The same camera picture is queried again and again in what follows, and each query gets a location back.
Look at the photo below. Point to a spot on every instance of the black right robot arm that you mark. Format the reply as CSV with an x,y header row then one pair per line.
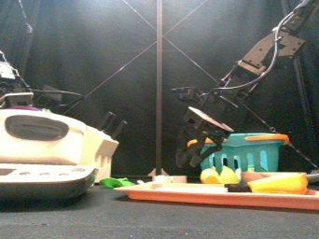
x,y
266,54

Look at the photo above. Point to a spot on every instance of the purple toy eggplant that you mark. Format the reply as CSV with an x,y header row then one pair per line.
x,y
23,108

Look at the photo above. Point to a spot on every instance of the yellow toy lemon half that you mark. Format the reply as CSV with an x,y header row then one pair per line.
x,y
208,176

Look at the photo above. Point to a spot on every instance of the small white cup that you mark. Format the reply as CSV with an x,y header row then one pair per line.
x,y
170,179

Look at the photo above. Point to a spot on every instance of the yellow-green toy lemon half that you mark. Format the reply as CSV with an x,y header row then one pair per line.
x,y
228,175

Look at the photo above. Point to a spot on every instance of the orange plastic tray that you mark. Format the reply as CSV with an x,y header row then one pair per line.
x,y
207,194

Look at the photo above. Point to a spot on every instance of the small black toy piece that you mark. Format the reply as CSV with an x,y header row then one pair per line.
x,y
238,187

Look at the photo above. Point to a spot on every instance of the pink toy bowl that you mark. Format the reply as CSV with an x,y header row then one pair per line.
x,y
258,176

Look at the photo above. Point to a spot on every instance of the white toy knife block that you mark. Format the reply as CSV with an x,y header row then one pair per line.
x,y
102,149

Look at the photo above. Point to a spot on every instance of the green toy vegetable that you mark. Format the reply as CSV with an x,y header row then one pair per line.
x,y
116,182

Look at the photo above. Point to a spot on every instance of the yellow toy cheese wedge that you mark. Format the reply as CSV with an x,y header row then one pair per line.
x,y
278,184

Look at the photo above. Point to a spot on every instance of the grey object at table edge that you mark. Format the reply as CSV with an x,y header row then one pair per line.
x,y
314,177

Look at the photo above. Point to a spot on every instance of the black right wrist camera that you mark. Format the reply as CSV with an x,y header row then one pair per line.
x,y
187,93

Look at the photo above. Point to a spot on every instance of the grey vertical frame pole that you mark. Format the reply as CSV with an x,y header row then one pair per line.
x,y
159,93

